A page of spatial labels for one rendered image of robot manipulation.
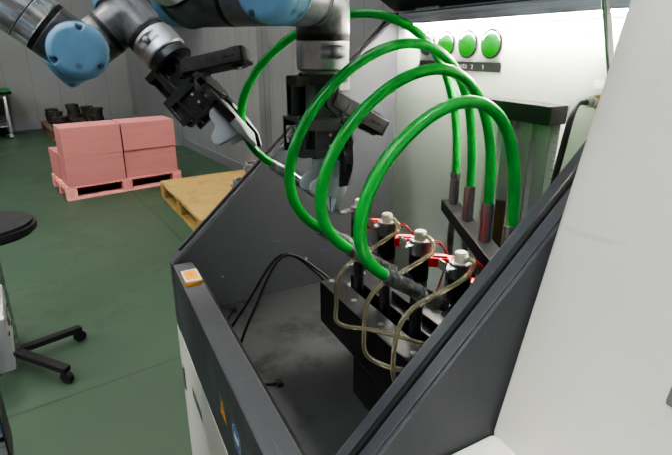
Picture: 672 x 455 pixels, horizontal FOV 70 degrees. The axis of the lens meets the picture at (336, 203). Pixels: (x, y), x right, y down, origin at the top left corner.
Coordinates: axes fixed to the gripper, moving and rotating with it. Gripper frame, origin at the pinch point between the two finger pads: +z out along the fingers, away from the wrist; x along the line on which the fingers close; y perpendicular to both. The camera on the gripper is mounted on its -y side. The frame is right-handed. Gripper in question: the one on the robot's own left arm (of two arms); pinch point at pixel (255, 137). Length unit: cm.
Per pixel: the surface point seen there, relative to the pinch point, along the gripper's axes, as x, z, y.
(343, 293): 0.3, 29.4, 6.5
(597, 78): 5, 29, -44
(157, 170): -393, -140, 176
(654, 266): 37, 39, -25
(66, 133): -327, -201, 191
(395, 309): 4.2, 36.1, 0.8
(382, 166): 30.1, 18.1, -13.4
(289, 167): 18.7, 10.2, -4.2
